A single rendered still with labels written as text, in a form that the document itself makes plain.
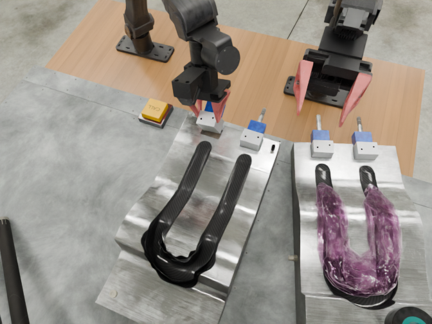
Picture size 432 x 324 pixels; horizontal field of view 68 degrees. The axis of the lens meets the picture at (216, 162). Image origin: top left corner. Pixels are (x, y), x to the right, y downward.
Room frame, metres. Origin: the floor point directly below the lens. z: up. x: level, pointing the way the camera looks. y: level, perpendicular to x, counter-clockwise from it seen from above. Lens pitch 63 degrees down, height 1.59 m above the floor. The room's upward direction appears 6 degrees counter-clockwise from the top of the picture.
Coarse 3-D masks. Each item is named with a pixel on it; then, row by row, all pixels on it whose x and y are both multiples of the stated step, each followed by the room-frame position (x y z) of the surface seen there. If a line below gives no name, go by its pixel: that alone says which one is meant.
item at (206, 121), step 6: (210, 102) 0.51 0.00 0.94; (210, 108) 0.49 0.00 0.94; (204, 114) 0.47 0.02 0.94; (210, 114) 0.47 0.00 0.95; (222, 114) 0.48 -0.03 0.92; (198, 120) 0.46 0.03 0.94; (204, 120) 0.46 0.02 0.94; (210, 120) 0.45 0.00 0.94; (222, 120) 0.47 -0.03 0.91; (204, 126) 0.45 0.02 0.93; (210, 126) 0.44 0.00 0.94; (216, 126) 0.44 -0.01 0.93; (216, 132) 0.45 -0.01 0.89
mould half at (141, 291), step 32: (192, 128) 0.47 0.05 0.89; (224, 128) 0.46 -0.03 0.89; (224, 160) 0.37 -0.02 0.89; (256, 160) 0.36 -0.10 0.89; (160, 192) 0.30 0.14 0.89; (256, 192) 0.27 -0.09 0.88; (128, 224) 0.21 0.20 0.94; (192, 224) 0.20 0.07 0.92; (128, 256) 0.16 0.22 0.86; (224, 256) 0.13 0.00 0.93; (128, 288) 0.09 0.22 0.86; (160, 288) 0.09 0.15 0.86; (192, 288) 0.08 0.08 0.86; (224, 288) 0.07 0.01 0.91; (160, 320) 0.03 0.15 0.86; (192, 320) 0.02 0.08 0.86
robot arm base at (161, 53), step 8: (120, 40) 0.93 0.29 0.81; (128, 40) 0.92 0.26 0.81; (136, 40) 0.85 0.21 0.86; (144, 40) 0.85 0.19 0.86; (120, 48) 0.89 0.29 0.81; (128, 48) 0.89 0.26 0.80; (136, 48) 0.86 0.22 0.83; (144, 48) 0.85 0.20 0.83; (152, 48) 0.87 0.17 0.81; (160, 48) 0.87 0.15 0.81; (168, 48) 0.86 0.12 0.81; (144, 56) 0.84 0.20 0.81; (152, 56) 0.83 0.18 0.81; (160, 56) 0.83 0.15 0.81; (168, 56) 0.83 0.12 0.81
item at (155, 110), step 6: (150, 102) 0.61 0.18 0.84; (156, 102) 0.61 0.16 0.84; (162, 102) 0.61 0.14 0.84; (144, 108) 0.60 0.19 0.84; (150, 108) 0.59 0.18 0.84; (156, 108) 0.59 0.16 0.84; (162, 108) 0.59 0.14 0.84; (144, 114) 0.57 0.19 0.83; (150, 114) 0.57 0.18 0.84; (156, 114) 0.57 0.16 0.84; (162, 114) 0.57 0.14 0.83; (156, 120) 0.56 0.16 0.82
